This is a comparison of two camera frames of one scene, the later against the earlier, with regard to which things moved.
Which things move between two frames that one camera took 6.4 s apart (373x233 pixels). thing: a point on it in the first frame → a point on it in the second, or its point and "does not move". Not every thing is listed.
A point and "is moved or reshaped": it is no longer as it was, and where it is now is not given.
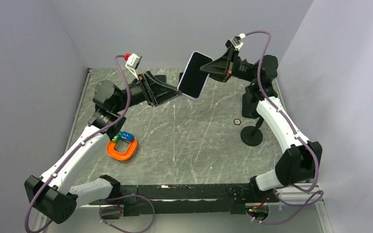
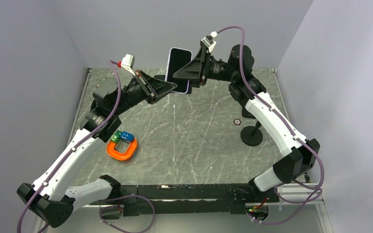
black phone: (194, 79) is moved or reshaped
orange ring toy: (122, 156) does not move
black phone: (162, 77) does not move
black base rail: (170, 200) does not move
